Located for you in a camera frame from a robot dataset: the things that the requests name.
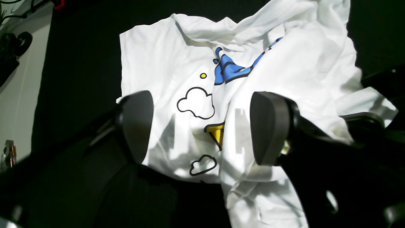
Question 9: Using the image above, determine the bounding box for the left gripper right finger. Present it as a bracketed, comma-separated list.
[249, 92, 300, 166]

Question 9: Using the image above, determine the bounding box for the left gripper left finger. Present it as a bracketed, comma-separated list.
[118, 91, 154, 164]

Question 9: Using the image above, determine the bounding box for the white printed t-shirt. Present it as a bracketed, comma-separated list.
[120, 0, 398, 228]

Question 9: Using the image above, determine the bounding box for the black table cloth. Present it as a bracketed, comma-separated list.
[0, 0, 405, 228]

